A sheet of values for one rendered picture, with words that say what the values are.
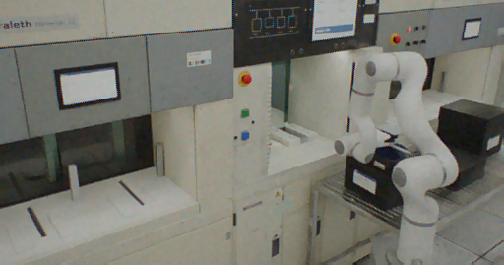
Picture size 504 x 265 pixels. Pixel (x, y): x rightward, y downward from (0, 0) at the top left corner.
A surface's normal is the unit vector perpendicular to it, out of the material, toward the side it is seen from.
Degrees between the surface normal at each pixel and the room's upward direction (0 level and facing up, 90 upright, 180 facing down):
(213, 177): 90
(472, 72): 90
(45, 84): 90
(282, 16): 90
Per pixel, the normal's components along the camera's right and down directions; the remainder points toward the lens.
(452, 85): -0.80, 0.20
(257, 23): 0.61, 0.28
